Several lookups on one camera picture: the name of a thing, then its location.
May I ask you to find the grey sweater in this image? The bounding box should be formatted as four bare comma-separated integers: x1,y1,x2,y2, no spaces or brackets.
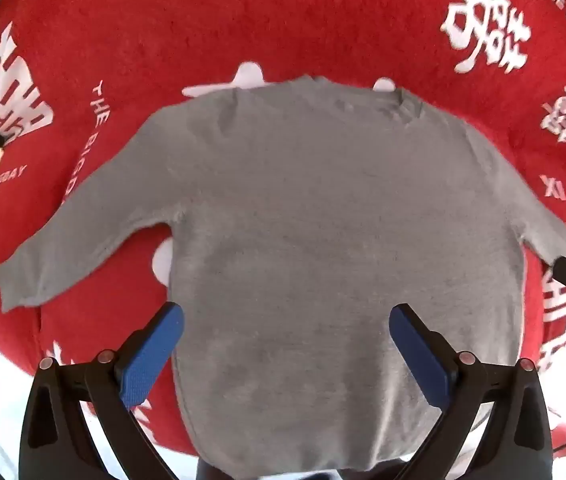
0,75,566,480

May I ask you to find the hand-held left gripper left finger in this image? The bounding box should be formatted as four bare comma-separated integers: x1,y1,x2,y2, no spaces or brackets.
20,302,185,480

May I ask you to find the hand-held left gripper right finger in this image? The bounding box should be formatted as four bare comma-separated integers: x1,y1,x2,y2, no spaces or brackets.
388,303,554,480

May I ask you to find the red printed blanket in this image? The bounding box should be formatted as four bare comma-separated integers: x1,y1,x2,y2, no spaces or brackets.
0,0,566,462

